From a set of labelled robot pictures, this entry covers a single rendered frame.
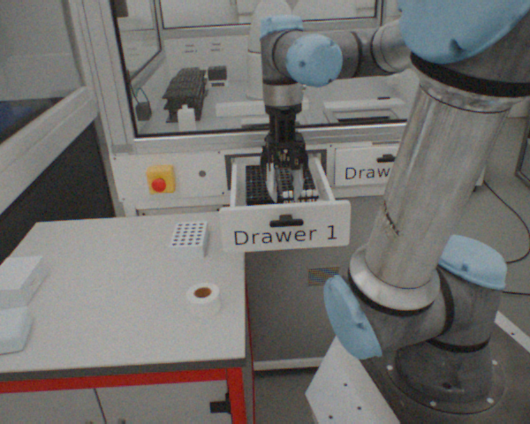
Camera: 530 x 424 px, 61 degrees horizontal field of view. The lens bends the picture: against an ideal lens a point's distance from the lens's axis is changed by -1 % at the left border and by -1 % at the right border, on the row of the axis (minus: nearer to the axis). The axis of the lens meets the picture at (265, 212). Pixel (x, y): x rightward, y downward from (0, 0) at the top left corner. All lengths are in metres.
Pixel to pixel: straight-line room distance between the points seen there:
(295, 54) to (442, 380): 0.54
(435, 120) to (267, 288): 1.19
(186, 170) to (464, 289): 0.88
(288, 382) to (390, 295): 1.30
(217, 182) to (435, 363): 0.82
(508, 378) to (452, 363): 0.13
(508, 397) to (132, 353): 0.65
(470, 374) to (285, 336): 1.02
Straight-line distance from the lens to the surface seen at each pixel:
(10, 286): 1.14
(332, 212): 1.02
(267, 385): 1.84
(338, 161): 1.32
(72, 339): 1.01
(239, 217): 1.00
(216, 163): 1.32
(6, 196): 1.54
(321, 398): 0.82
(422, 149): 0.46
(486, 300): 0.70
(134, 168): 1.36
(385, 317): 0.59
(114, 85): 1.29
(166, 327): 0.97
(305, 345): 1.75
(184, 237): 1.19
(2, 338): 1.02
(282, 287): 1.56
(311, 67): 0.71
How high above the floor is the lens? 1.39
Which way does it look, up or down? 28 degrees down
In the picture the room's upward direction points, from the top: 3 degrees counter-clockwise
